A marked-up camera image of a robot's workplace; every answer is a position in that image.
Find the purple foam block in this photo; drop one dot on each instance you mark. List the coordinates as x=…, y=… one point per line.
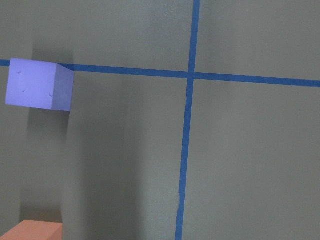
x=39, y=84

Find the orange foam block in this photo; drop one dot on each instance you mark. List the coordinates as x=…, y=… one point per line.
x=35, y=230

